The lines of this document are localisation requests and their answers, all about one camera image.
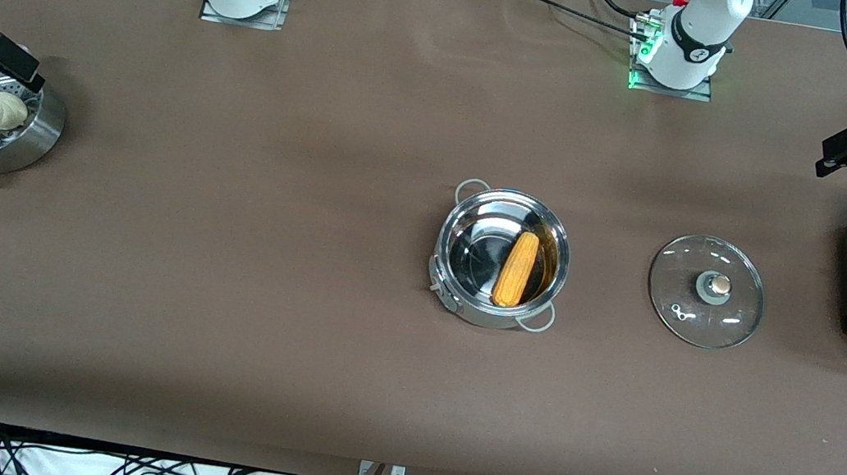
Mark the stainless steel pot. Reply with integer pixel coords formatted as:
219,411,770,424
420,174,581,340

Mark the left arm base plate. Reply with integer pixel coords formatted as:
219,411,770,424
625,15,724,103

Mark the white steamed bun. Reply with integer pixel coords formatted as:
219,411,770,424
0,90,31,135

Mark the glass pot lid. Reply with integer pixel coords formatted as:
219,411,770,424
639,227,774,357

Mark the black base cable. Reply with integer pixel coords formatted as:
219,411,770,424
582,0,650,25
504,0,657,43

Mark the table cover sheet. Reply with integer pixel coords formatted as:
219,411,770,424
0,0,847,475

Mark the yellow corn cob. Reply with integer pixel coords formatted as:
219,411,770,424
489,228,543,313

